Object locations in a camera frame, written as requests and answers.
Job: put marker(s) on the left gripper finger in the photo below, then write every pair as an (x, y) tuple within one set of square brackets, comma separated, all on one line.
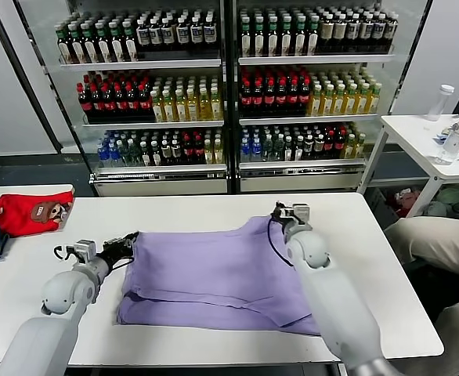
[(129, 250), (127, 239)]

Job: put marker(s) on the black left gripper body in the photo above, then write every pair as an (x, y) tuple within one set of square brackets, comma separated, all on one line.
[(110, 256)]

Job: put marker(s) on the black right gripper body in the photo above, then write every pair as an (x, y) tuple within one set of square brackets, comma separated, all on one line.
[(279, 213)]

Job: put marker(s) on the purple t-shirt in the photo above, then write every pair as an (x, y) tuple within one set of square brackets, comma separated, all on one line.
[(214, 266)]

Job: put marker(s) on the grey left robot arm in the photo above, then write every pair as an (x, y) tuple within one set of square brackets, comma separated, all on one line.
[(57, 293)]

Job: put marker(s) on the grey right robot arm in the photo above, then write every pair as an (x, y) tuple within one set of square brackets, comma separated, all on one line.
[(331, 297)]

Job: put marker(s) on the red clothes pile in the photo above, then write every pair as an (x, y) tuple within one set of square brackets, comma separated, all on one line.
[(406, 202)]

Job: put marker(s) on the drinks display cabinet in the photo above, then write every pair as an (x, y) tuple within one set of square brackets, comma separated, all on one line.
[(298, 180), (157, 185)]

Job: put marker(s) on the white cabinet shelf board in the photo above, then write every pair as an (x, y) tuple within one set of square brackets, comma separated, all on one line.
[(314, 58), (302, 163), (157, 168), (142, 63), (310, 118), (154, 123)]

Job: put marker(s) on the small dark drink bottle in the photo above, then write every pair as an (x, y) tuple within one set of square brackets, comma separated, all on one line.
[(287, 148), (308, 146), (176, 151), (145, 153), (318, 145), (298, 147), (155, 153), (165, 152)]

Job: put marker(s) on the clear green tinted bottle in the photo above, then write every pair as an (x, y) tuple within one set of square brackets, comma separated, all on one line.
[(277, 147), (134, 152), (125, 152), (266, 147)]

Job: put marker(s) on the blue water bottle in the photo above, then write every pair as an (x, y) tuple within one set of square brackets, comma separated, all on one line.
[(102, 153), (244, 149), (114, 153), (255, 149)]

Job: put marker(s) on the small red cap cola bottle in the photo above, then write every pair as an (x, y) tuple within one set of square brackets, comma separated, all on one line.
[(188, 149), (339, 143), (328, 144), (198, 149)]

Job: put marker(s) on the small yellow drink bottle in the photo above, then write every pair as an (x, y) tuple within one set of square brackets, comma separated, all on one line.
[(359, 144), (217, 152), (349, 145), (208, 152)]

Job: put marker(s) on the black storage crate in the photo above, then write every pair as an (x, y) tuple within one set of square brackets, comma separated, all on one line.
[(381, 212)]

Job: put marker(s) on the red shirt with bear print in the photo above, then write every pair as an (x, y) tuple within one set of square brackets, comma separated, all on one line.
[(16, 214)]

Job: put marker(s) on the yellow juice bottle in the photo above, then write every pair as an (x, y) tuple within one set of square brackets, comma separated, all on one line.
[(168, 108), (314, 102), (203, 108), (362, 101), (192, 108), (326, 102), (215, 108), (349, 101), (180, 108), (157, 108), (374, 100), (338, 102)]

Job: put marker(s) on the white side table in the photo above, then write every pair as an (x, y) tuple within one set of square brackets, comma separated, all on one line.
[(416, 131)]

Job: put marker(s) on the green cap dark tea bottle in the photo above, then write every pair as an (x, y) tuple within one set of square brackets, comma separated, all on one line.
[(91, 47), (311, 39), (64, 47), (286, 39), (299, 39), (130, 45), (77, 47), (103, 47), (258, 39), (272, 39), (117, 46), (245, 39)]

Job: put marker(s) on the small blue object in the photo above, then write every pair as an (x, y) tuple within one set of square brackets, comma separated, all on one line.
[(442, 136)]

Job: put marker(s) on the clear plastic water bottle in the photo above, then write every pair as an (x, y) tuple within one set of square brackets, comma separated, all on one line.
[(448, 147)]

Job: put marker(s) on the long black slanted pole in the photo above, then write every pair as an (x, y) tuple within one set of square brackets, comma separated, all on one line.
[(25, 78)]

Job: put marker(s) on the dark bottle white label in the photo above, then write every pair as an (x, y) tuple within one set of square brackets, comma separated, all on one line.
[(155, 36), (182, 35), (168, 35), (209, 33), (142, 37), (196, 34)]

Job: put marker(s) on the tall clear bottle white cap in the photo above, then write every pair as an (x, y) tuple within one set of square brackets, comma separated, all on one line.
[(439, 104)]

